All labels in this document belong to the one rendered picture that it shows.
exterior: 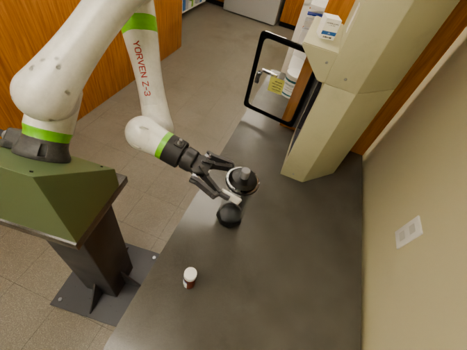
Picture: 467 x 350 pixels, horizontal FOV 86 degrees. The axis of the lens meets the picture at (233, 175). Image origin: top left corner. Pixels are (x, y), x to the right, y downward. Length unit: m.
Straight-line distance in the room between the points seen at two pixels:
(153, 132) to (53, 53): 0.29
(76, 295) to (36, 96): 1.42
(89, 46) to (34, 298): 1.60
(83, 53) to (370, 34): 0.76
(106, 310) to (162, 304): 1.02
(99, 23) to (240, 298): 0.86
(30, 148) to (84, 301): 1.20
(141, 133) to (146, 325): 0.55
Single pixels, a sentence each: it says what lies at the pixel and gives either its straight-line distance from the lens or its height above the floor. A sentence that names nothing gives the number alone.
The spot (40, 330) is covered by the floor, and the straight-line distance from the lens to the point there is 1.97.
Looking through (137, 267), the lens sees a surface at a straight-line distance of 1.91.
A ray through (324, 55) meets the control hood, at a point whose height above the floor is 1.49.
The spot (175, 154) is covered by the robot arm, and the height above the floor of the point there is 1.23.
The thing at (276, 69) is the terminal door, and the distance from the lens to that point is 1.31.
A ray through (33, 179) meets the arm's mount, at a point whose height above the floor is 1.27.
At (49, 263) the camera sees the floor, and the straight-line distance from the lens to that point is 2.09.
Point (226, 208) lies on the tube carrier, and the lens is 0.86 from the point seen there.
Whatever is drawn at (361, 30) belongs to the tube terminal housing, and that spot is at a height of 1.58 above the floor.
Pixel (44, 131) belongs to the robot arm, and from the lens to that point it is 0.91.
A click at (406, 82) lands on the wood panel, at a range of 1.37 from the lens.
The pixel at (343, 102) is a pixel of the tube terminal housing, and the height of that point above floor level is 1.37.
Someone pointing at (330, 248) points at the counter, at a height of 0.94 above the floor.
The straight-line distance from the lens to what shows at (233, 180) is 0.76.
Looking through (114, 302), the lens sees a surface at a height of 0.02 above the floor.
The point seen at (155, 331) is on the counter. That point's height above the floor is 0.94.
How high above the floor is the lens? 1.79
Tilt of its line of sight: 49 degrees down
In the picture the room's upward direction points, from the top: 15 degrees clockwise
